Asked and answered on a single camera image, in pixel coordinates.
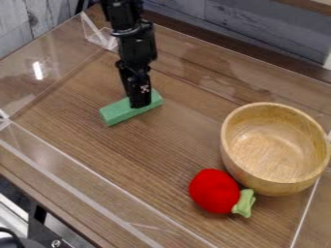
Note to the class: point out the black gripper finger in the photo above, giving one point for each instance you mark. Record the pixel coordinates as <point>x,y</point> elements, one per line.
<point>140,91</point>
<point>125,76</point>

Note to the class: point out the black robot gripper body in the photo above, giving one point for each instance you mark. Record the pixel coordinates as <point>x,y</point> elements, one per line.
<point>137,46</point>

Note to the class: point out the green rectangular block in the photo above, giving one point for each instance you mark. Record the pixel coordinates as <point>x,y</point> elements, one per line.
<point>120,111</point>

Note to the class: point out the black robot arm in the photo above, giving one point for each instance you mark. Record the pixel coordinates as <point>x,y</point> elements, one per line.
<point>124,10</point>

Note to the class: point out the light wooden bowl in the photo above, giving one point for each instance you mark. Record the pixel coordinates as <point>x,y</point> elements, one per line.
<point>274,148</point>

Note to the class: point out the red plush tomato toy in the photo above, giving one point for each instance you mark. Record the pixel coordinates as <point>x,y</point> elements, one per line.
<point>216,192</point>

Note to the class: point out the black table clamp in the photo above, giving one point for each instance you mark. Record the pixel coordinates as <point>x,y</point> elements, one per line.
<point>39,232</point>

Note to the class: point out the clear acrylic corner bracket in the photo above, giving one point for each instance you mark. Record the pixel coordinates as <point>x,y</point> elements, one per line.
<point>98,36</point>

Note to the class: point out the clear acrylic tray wall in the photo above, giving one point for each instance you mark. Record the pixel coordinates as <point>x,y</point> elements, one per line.
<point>111,217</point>

